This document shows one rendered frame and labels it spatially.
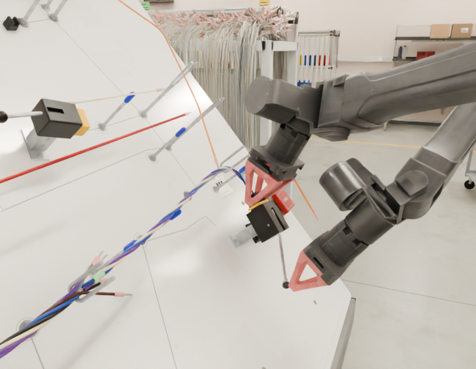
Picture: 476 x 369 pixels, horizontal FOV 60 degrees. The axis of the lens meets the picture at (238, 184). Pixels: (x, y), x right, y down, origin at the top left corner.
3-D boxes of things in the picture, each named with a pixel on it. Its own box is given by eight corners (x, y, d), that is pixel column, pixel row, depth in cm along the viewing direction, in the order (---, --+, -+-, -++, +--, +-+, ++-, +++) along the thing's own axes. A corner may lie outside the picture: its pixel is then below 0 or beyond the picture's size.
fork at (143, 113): (143, 110, 74) (194, 57, 67) (149, 118, 74) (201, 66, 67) (136, 110, 72) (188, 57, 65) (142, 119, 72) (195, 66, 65)
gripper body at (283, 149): (245, 156, 66) (266, 115, 63) (272, 152, 75) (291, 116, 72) (277, 179, 64) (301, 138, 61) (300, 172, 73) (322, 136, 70)
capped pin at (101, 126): (108, 129, 64) (140, 95, 60) (102, 132, 63) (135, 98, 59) (100, 121, 64) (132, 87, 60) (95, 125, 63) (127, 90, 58)
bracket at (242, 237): (236, 247, 72) (256, 235, 70) (228, 236, 73) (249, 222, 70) (248, 241, 76) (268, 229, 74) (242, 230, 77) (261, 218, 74)
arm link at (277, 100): (354, 140, 59) (361, 83, 60) (296, 119, 52) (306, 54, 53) (295, 145, 69) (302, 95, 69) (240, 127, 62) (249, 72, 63)
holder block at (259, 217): (261, 243, 70) (279, 232, 68) (245, 214, 71) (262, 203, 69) (272, 237, 73) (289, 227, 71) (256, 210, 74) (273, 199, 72)
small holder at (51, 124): (-29, 124, 47) (-2, 85, 44) (46, 132, 55) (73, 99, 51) (-18, 158, 46) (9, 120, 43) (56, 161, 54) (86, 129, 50)
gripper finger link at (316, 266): (272, 277, 68) (310, 241, 64) (288, 264, 74) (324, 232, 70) (299, 310, 66) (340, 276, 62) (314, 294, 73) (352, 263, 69)
